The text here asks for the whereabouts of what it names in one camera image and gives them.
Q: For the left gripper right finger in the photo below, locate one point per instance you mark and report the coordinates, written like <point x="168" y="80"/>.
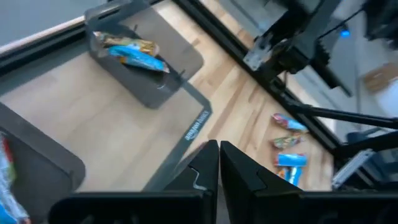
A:
<point x="239" y="180"/>

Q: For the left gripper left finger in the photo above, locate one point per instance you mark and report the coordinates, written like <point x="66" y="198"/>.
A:
<point x="202" y="174"/>

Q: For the white patterned snack bag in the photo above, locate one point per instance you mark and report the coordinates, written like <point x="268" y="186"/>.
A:
<point x="293" y="175"/>

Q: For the light blue granola bar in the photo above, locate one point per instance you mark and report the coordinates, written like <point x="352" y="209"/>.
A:
<point x="136" y="58"/>
<point x="9" y="193"/>

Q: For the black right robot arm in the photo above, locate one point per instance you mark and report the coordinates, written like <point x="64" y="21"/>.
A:
<point x="298" y="53"/>

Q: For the blue red-ended granola bar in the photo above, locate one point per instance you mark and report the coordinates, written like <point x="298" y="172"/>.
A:
<point x="289" y="123"/>

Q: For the translucent dark-bordered baking mat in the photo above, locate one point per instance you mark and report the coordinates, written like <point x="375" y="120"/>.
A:
<point x="194" y="127"/>

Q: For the grey translucent plastic bin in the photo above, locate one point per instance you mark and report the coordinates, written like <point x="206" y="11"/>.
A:
<point x="146" y="90"/>
<point x="46" y="149"/>

